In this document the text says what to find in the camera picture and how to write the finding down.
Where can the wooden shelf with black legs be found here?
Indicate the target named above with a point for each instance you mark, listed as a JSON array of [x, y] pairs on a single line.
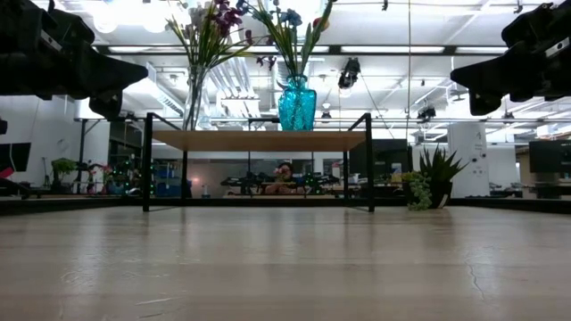
[[267, 140]]

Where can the small potted succulent plant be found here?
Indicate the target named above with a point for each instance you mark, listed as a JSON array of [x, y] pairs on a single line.
[[439, 169]]

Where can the black panel with red stripe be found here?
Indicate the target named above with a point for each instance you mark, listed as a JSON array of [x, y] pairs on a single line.
[[18, 153]]

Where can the blue artificial flower bunch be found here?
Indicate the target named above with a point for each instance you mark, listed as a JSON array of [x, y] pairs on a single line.
[[291, 18]]

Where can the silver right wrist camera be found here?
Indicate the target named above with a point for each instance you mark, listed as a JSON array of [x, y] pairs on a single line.
[[557, 46]]

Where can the blue storage bin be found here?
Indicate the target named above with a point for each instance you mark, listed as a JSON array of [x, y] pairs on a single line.
[[171, 187]]

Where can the blue patterned glass vase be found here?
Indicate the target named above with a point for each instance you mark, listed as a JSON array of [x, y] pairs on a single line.
[[296, 107]]

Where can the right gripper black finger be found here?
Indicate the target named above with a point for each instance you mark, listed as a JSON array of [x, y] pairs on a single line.
[[484, 73]]

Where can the clear glass vase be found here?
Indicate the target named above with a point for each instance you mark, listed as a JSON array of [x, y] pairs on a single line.
[[196, 102]]

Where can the black aluminium table frame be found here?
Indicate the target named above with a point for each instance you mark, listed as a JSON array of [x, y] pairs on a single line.
[[67, 206]]

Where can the purple artificial flower bunch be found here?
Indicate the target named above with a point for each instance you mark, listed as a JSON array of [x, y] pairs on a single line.
[[228, 18]]

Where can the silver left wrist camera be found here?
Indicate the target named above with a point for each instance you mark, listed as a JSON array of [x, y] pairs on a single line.
[[51, 40]]

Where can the person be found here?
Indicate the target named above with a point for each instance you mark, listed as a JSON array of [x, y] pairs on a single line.
[[285, 178]]

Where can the dark red artificial tulip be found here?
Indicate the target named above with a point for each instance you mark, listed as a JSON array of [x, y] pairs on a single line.
[[325, 10]]

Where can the black hanging lamp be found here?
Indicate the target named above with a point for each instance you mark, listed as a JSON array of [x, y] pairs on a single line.
[[426, 112]]

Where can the black computer monitor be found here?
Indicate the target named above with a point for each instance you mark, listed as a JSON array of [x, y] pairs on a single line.
[[548, 156], [388, 153]]

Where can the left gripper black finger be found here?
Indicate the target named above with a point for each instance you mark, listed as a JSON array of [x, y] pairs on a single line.
[[116, 73]]

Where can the white round column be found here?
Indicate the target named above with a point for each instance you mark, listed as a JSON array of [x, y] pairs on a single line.
[[468, 138]]

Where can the black background robot arm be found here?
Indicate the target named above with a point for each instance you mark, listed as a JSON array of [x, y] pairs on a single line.
[[245, 182], [319, 180]]

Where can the black overhead camera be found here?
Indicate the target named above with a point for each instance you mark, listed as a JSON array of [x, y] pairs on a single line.
[[350, 71]]

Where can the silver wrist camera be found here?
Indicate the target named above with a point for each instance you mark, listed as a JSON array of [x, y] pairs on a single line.
[[557, 46], [51, 40]]

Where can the green background plant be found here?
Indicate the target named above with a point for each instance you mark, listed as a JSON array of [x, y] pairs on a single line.
[[64, 167]]

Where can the orange artificial tulip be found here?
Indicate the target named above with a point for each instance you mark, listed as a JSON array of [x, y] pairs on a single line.
[[319, 23]]

